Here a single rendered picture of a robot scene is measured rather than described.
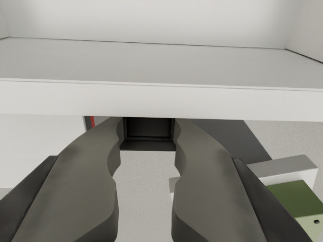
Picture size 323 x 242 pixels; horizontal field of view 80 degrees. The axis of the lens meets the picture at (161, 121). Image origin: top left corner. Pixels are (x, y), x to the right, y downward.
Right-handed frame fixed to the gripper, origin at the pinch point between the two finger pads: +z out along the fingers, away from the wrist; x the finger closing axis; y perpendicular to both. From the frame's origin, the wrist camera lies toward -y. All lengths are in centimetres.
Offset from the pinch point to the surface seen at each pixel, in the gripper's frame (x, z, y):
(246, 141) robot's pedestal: 25.0, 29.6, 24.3
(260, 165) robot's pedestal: 22.1, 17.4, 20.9
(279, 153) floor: 89, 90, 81
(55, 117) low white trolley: -13.9, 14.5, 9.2
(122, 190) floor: -21, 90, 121
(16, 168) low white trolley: -23.1, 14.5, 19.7
